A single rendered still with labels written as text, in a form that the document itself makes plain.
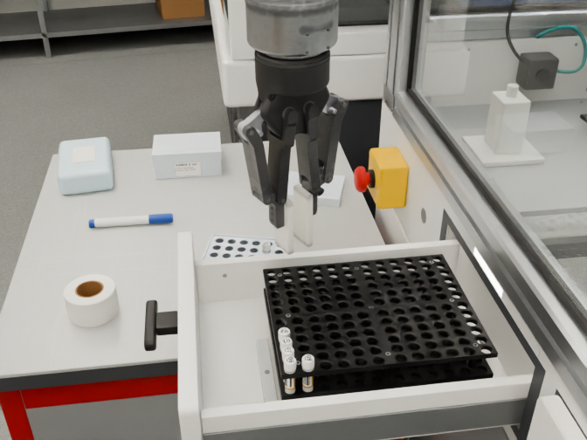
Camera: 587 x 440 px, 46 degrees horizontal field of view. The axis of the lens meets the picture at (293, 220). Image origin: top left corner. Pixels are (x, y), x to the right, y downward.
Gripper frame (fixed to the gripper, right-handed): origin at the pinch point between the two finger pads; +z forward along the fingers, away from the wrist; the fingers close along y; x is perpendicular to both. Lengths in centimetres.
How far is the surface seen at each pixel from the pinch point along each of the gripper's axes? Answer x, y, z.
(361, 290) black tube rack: -8.0, 3.8, 6.7
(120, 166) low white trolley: 62, 2, 21
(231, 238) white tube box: 23.2, 4.3, 17.2
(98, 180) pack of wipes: 54, -5, 18
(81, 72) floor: 321, 75, 97
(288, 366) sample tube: -14.2, -10.4, 5.7
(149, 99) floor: 262, 90, 97
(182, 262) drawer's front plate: 4.8, -12.1, 3.8
